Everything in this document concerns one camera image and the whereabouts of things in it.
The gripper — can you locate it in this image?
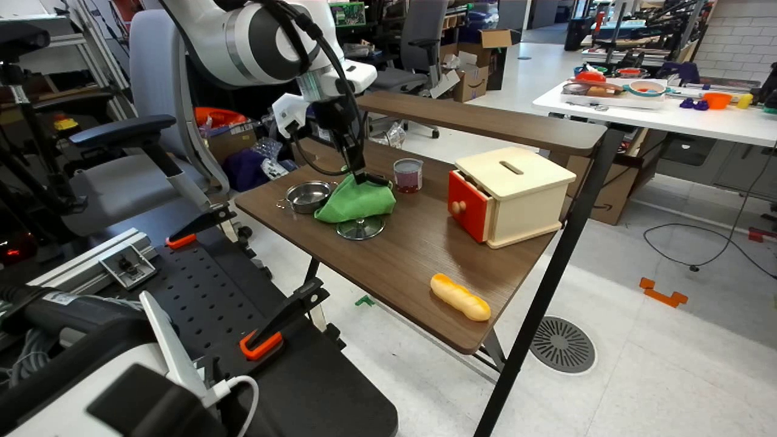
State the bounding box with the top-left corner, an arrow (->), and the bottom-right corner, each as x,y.
308,97 -> 370,185

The green cloth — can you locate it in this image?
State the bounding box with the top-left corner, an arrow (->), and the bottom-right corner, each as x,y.
314,173 -> 397,224

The cup with red liquid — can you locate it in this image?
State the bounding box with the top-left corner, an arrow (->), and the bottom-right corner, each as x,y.
393,158 -> 424,194

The small steel pot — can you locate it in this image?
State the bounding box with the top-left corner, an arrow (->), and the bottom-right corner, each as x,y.
277,180 -> 334,215

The steel pot lid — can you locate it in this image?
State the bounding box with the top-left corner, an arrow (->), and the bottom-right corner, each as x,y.
336,214 -> 387,241

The purple bag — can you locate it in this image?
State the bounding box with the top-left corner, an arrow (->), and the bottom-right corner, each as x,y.
221,149 -> 272,192

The red drawer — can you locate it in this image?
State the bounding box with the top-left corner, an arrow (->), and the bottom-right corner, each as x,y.
448,169 -> 494,243

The cardboard box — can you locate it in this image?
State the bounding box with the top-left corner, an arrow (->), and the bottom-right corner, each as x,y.
206,124 -> 259,166
548,129 -> 645,226

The grey office chair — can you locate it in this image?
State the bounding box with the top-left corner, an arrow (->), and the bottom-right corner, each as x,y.
61,8 -> 274,281
368,0 -> 451,139

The orange bin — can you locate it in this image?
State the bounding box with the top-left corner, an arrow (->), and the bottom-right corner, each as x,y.
194,107 -> 249,130

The stack of cardboard boxes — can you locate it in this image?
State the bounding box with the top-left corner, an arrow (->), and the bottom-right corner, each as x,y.
430,29 -> 523,103

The wooden box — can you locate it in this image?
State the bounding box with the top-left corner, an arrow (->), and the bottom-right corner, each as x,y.
448,146 -> 577,249

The black and orange clamp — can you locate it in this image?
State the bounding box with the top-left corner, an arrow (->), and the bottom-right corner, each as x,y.
239,278 -> 331,362
165,203 -> 237,251

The yellow toy bread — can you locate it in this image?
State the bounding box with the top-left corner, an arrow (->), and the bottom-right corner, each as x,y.
430,273 -> 492,322

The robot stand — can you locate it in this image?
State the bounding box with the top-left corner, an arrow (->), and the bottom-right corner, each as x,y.
0,226 -> 399,437

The white flat panel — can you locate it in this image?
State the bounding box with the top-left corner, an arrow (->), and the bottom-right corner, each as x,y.
138,290 -> 211,402

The round floor drain grate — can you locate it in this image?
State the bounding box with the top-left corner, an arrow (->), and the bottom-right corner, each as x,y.
529,315 -> 598,375

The teal bowl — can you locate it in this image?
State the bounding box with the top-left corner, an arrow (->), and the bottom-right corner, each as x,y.
623,80 -> 669,100

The white table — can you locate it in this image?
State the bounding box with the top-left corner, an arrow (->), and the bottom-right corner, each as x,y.
532,76 -> 777,149

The orange floor marker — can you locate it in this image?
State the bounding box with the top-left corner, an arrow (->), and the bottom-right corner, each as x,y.
639,277 -> 690,308

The white and black device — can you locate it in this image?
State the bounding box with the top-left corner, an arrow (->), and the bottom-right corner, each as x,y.
0,316 -> 243,437

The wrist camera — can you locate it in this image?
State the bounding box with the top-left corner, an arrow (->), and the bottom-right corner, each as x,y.
271,92 -> 312,139

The white cable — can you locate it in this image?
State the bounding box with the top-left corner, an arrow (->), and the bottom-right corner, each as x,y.
205,374 -> 260,437

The camera on tripod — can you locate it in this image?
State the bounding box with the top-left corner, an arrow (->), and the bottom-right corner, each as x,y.
0,21 -> 89,214

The black cable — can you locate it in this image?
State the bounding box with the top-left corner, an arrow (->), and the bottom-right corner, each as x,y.
642,143 -> 777,281

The bundle of grey cables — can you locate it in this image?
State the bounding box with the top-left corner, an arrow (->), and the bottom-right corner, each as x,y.
0,328 -> 59,389

